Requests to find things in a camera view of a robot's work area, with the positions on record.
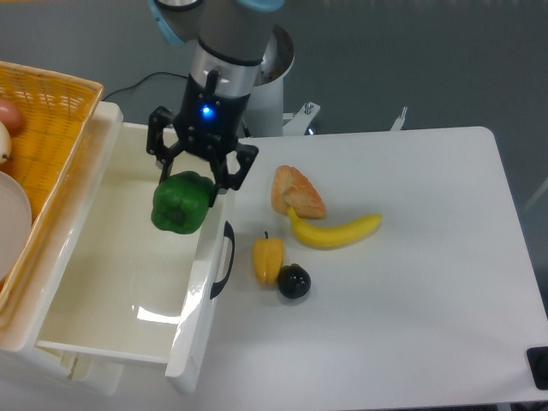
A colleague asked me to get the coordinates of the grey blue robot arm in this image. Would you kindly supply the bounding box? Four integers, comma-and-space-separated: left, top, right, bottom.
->
146, 1, 283, 200

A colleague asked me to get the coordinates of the white open upper drawer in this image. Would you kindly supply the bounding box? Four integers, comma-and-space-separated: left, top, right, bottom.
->
38, 123, 234, 394

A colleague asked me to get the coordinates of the yellow bell pepper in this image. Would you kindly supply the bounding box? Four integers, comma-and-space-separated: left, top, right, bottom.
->
252, 231, 284, 286

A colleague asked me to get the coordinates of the dark black bell pepper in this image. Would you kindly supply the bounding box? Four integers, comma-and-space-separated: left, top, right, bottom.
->
277, 264, 312, 300

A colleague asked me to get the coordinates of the black object at table edge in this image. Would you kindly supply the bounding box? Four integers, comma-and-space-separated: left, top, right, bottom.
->
527, 346, 548, 390

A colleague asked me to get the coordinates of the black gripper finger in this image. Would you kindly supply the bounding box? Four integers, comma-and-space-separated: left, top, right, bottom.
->
146, 106, 176, 182
207, 143, 259, 209

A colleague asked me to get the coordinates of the white drawer cabinet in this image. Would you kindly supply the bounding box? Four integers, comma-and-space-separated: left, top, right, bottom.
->
1, 102, 123, 385

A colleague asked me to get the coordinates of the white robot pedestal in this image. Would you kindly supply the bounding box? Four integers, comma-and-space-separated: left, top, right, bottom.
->
243, 24, 295, 137

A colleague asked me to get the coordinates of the red onion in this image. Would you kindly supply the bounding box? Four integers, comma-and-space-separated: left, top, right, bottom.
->
0, 98, 25, 134

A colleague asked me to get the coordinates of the yellow banana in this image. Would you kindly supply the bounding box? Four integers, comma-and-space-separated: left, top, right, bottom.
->
288, 206, 383, 249

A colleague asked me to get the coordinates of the black power cable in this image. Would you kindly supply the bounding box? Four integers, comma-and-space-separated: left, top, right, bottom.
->
104, 71, 189, 102

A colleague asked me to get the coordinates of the black drawer handle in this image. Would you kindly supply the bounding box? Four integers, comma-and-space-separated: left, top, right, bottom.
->
210, 221, 235, 300

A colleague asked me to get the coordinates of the white metal base frame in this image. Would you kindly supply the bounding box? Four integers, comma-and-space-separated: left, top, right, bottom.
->
283, 101, 408, 136

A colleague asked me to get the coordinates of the green bell pepper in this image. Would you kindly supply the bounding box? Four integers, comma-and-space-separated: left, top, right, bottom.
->
151, 170, 214, 235

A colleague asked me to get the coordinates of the yellow woven basket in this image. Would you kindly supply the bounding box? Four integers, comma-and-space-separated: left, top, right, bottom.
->
1, 61, 104, 307

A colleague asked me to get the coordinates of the white onion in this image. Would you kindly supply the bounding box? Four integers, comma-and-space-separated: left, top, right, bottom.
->
0, 122, 12, 164

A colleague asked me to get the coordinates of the croissant bread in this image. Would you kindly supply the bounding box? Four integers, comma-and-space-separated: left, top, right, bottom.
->
271, 165, 326, 219

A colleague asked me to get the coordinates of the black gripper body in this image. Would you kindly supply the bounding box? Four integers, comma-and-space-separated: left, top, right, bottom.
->
170, 74, 253, 161

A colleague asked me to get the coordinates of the white plate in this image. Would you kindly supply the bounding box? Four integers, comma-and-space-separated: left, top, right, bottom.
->
0, 172, 32, 280

